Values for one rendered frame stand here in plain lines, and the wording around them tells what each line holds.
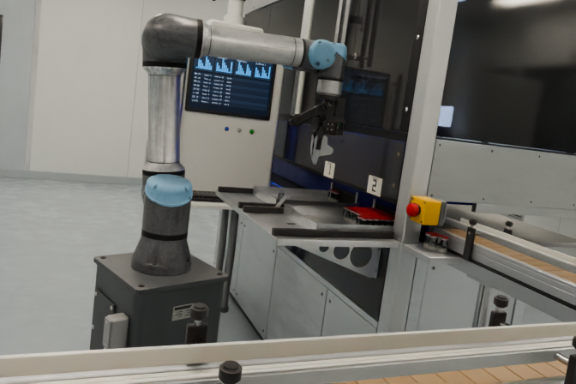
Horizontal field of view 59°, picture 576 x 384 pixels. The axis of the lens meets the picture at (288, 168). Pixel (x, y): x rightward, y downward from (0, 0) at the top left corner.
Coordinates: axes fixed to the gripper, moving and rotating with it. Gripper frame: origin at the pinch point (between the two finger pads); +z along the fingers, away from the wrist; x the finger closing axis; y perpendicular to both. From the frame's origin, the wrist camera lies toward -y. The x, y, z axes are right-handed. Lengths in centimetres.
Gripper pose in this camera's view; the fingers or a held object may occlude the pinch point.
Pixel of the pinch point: (312, 159)
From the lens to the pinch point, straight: 155.1
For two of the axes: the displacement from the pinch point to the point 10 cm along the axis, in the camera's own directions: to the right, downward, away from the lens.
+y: 9.7, 1.0, 2.3
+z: -1.3, 9.8, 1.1
